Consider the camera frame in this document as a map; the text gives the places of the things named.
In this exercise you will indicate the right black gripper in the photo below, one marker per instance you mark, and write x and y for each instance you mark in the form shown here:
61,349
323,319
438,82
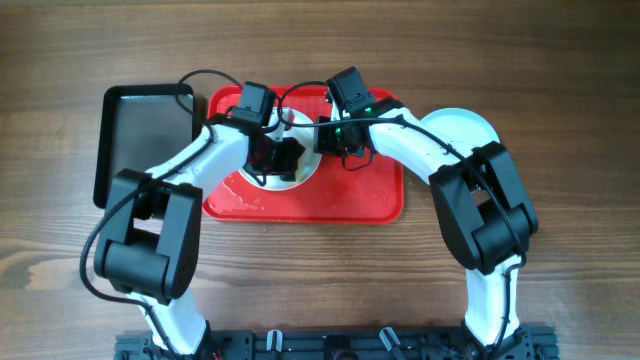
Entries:
325,145

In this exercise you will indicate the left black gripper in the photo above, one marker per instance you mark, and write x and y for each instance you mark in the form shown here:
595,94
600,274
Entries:
289,164

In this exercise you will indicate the white plate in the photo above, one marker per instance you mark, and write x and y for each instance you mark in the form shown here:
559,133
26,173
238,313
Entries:
307,164

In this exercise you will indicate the light blue plate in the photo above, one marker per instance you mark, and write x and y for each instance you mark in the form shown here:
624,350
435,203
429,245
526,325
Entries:
461,126

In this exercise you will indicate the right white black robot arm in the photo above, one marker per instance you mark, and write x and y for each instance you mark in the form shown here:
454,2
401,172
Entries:
485,214

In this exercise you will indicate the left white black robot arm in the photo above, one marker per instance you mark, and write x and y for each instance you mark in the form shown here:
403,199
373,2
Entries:
144,251

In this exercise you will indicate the red plastic tray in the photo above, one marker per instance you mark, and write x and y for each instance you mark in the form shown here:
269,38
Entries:
356,190

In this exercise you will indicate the black water tray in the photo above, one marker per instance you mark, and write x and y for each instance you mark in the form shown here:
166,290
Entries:
141,126

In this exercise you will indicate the black mounting rail base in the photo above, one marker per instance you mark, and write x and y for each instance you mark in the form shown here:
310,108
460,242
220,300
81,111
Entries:
528,342

